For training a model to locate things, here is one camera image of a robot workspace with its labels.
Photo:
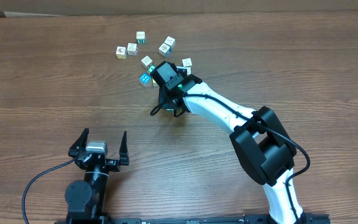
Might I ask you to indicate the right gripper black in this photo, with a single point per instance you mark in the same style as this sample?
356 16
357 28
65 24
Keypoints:
181 71

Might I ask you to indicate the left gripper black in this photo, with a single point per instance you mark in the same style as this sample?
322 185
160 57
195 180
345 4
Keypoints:
97 160

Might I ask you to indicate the wooden block red drawing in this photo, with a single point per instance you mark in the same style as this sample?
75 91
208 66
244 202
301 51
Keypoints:
186 62

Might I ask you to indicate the block with yellow side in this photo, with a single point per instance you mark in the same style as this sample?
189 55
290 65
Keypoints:
121 52

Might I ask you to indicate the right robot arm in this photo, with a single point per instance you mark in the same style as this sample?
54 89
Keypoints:
262 146

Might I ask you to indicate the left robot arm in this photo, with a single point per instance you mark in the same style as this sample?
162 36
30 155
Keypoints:
85 198

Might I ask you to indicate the yellow top block left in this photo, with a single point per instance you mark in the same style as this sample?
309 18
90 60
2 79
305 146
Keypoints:
154 83

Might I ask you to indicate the blue top block left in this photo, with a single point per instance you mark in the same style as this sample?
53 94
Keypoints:
145 80

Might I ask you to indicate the green top number block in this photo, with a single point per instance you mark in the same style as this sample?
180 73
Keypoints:
152 67

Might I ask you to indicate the wooden block near centre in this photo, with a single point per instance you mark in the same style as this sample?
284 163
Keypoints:
147 62

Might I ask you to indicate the block with blue side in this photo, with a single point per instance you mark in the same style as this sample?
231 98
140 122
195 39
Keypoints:
164 50

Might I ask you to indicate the far plain wooden block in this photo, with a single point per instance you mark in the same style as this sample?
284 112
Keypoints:
170 41

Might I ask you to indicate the block with red side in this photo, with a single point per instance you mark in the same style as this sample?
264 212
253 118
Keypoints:
132 49

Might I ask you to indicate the block with green R side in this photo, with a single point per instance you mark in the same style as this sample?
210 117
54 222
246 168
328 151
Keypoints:
140 37

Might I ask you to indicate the cardboard backdrop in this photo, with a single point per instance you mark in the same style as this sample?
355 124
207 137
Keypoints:
22 8

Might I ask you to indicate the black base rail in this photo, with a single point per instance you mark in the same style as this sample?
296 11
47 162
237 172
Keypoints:
245 219

